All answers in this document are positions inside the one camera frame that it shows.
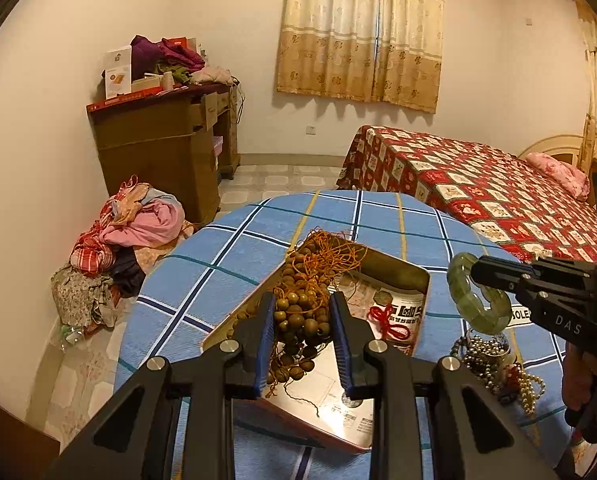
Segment beige patterned window curtain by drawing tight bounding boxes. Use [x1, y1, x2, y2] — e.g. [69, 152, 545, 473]
[276, 0, 445, 114]

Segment pile of pearl bead necklaces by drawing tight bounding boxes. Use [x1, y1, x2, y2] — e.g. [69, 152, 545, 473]
[451, 329, 513, 392]

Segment clear plastic bottle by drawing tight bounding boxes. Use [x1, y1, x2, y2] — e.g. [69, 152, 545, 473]
[57, 324, 88, 352]

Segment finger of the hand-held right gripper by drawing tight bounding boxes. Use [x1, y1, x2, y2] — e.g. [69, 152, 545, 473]
[470, 255, 597, 288]
[481, 280, 597, 321]

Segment bed with red patchwork cover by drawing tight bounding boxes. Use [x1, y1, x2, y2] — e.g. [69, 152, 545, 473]
[336, 125, 597, 263]

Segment white printed carton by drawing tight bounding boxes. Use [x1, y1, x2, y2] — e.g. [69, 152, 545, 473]
[102, 45, 134, 101]

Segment brown cardboard sheet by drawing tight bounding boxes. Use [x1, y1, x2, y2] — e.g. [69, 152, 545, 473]
[89, 102, 222, 225]

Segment pile of clothes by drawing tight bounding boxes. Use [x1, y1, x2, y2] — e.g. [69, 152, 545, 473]
[51, 175, 197, 332]

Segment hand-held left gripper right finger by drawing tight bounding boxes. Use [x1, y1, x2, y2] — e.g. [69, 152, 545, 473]
[329, 290, 559, 480]

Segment pink pillow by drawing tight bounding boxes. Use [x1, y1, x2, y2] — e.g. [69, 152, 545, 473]
[526, 152, 590, 198]

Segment flat red box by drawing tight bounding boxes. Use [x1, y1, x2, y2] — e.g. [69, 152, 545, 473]
[86, 86, 165, 112]

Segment rectangular metal tin box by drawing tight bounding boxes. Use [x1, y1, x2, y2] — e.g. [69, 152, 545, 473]
[201, 239, 432, 361]

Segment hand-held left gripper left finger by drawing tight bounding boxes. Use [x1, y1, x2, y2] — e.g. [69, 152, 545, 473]
[43, 290, 279, 480]

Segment magenta cloth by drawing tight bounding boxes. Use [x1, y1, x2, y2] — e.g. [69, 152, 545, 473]
[158, 37, 205, 72]

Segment person's right hand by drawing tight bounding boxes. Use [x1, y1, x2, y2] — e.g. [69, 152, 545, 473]
[561, 342, 597, 412]

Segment olive green cloth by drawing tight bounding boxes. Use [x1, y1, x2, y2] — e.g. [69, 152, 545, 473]
[157, 62, 193, 86]

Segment blue plaid tablecloth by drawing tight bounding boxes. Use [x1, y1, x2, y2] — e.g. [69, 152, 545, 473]
[113, 190, 579, 480]

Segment purple cloth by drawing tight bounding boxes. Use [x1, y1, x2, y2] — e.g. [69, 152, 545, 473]
[130, 35, 165, 82]

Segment brown wooden board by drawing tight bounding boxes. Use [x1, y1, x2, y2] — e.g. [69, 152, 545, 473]
[0, 389, 62, 480]

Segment cream curved headboard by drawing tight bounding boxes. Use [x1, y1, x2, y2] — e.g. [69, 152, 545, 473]
[517, 132, 587, 171]

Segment printed paper packet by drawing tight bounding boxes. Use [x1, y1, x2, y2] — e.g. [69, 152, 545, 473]
[363, 280, 426, 353]

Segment green jade bangle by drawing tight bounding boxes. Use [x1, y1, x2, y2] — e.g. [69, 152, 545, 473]
[447, 252, 513, 332]

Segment light pink cloth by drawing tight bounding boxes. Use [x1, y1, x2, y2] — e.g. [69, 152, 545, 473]
[188, 66, 235, 87]

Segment white pearl necklace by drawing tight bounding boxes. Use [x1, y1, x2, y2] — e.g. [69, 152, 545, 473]
[506, 369, 547, 416]

